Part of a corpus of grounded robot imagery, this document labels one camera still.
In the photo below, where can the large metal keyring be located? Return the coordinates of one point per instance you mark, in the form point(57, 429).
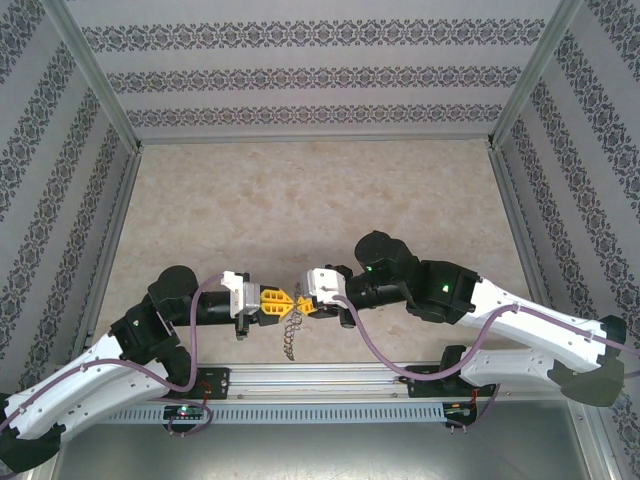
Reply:
point(290, 335)

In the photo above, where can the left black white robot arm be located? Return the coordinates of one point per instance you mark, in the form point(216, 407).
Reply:
point(75, 395)

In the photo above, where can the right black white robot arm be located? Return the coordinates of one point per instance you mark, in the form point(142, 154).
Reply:
point(525, 320)

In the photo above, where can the grey sheet metal panel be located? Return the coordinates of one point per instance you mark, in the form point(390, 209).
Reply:
point(320, 455)

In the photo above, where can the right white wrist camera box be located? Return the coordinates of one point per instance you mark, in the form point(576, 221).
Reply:
point(325, 285)

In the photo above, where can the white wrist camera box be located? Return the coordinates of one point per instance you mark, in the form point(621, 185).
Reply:
point(236, 280)
point(325, 285)

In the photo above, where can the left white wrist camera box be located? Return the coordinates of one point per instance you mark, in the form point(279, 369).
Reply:
point(236, 280)

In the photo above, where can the long aluminium mounting rail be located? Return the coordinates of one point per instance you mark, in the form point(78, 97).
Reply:
point(320, 382)

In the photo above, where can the left aluminium side rail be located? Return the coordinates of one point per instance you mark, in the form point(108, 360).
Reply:
point(110, 250)

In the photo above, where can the aluminium side rail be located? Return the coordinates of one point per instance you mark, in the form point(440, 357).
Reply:
point(527, 250)
point(110, 250)

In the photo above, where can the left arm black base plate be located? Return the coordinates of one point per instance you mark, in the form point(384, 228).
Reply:
point(220, 380)

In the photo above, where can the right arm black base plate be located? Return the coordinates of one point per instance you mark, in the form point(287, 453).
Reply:
point(417, 387)

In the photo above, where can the right aluminium side rail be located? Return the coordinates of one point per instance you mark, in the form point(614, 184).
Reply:
point(527, 250)

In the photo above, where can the left aluminium upright post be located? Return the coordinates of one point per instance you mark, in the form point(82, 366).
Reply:
point(93, 75)

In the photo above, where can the aluminium upright post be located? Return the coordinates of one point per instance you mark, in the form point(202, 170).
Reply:
point(93, 75)
point(535, 75)

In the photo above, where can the right aluminium upright post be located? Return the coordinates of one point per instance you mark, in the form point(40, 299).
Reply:
point(535, 75)

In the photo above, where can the right aluminium frame bar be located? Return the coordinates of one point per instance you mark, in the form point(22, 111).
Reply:
point(602, 450)

